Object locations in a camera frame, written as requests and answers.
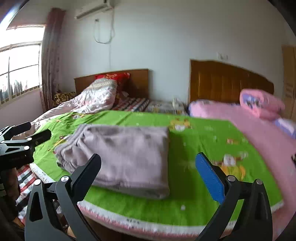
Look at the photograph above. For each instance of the light wooden wardrobe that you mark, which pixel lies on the light wooden wardrobe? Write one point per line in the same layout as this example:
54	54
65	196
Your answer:
288	53

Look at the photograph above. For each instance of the floral curtain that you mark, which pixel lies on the floral curtain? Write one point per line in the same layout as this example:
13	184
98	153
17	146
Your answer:
50	57

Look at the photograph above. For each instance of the lavender folded cloth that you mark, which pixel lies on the lavender folded cloth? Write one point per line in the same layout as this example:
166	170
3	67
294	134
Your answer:
287	126

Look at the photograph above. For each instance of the white air conditioner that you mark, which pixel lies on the white air conditioner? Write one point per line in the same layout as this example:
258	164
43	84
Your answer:
93	7

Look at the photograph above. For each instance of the right wooden headboard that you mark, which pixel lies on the right wooden headboard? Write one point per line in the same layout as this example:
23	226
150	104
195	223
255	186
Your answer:
217	81

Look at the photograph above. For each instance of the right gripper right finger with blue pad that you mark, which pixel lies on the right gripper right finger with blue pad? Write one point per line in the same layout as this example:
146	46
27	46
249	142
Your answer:
244	211

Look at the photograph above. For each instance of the left wooden headboard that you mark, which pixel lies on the left wooden headboard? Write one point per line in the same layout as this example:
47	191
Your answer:
136	86

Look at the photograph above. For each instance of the folded pink quilt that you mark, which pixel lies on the folded pink quilt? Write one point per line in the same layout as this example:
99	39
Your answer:
261	104

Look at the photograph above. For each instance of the lilac knit pants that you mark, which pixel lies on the lilac knit pants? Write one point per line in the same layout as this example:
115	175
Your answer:
134	159

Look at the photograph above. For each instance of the wooden headboard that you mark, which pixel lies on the wooden headboard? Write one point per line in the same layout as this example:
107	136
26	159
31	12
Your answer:
136	86
217	81

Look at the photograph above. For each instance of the white wall socket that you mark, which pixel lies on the white wall socket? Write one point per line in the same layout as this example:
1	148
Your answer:
222	57

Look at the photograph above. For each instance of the pink floral quilt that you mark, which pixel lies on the pink floral quilt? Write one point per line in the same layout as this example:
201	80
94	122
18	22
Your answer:
98	96

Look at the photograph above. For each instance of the green cartoon blanket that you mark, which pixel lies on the green cartoon blanket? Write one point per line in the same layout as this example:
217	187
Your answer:
189	206

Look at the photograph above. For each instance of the plaid bed sheet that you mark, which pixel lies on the plaid bed sheet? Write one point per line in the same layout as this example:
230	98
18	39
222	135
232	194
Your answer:
26	177

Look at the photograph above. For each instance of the pink bed sheet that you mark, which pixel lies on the pink bed sheet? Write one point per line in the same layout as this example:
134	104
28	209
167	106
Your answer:
276	148

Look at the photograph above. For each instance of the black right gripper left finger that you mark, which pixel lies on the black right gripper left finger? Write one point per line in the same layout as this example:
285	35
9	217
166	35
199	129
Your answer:
42	222

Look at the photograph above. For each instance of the window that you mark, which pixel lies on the window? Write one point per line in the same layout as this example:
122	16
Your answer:
21	48

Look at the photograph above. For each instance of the red pillow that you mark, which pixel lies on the red pillow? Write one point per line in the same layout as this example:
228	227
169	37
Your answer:
120	79

